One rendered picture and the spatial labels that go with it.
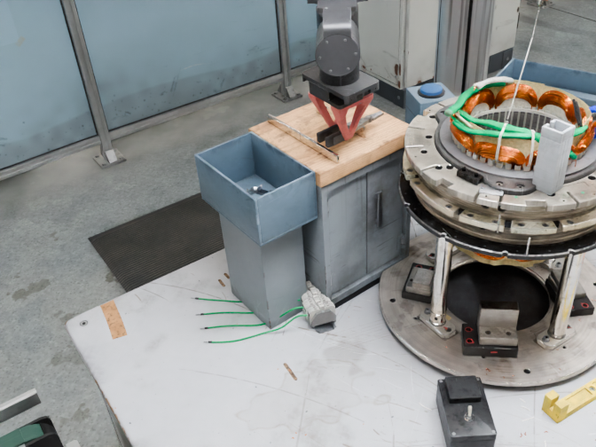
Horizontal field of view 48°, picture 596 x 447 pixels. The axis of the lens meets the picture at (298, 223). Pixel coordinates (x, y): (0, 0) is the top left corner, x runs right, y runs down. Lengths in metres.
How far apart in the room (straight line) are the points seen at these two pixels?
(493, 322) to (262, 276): 0.36
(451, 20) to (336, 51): 0.57
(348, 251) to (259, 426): 0.32
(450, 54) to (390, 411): 0.74
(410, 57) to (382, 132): 2.28
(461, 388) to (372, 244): 0.31
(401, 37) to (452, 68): 1.88
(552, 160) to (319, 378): 0.47
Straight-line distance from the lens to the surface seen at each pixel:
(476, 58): 1.44
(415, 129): 1.03
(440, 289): 1.05
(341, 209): 1.06
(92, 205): 2.98
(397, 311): 1.14
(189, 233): 2.67
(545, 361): 1.10
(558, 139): 0.87
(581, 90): 1.34
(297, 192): 0.98
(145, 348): 1.16
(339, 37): 0.86
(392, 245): 1.20
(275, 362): 1.09
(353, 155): 1.02
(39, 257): 2.78
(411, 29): 3.30
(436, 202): 0.93
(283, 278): 1.09
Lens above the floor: 1.60
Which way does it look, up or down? 37 degrees down
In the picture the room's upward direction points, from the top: 4 degrees counter-clockwise
